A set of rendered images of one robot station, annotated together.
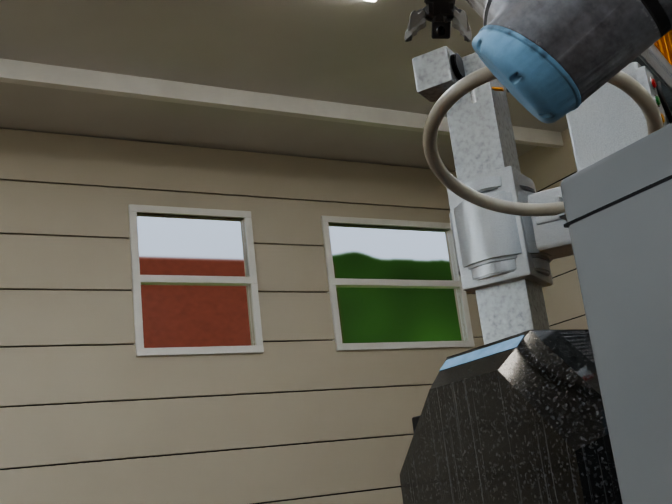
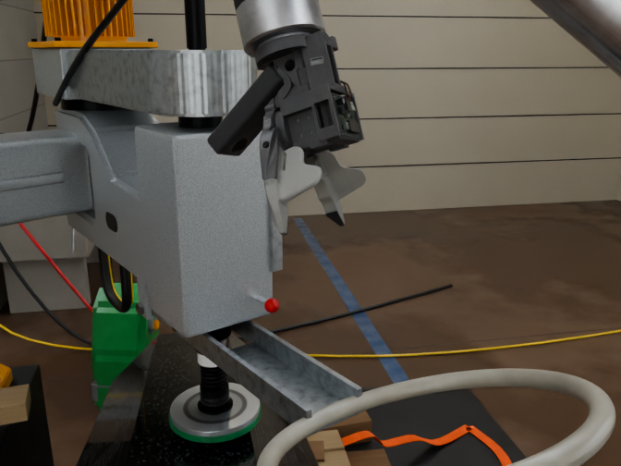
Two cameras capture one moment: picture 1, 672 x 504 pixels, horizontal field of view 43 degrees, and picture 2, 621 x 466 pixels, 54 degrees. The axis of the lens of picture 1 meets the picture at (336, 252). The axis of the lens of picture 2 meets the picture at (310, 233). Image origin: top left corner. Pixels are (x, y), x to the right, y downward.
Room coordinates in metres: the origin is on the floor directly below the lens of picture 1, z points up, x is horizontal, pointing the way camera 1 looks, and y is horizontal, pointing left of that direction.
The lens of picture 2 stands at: (1.61, 0.30, 1.67)
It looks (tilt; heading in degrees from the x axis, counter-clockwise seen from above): 17 degrees down; 289
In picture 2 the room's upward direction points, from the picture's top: straight up
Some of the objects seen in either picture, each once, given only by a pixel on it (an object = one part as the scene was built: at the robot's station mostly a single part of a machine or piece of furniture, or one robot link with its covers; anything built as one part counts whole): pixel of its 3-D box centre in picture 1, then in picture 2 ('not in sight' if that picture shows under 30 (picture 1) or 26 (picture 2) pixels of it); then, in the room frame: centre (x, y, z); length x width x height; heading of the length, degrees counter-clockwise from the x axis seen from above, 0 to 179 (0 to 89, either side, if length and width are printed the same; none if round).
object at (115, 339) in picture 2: not in sight; (124, 316); (3.35, -1.95, 0.43); 0.35 x 0.35 x 0.87; 15
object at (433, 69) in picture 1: (439, 73); not in sight; (3.00, -0.47, 2.00); 0.20 x 0.18 x 0.15; 30
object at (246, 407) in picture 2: not in sight; (215, 407); (2.24, -0.82, 0.86); 0.21 x 0.21 x 0.01
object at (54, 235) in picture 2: not in sight; (57, 227); (4.75, -3.11, 0.43); 1.30 x 0.62 x 0.86; 120
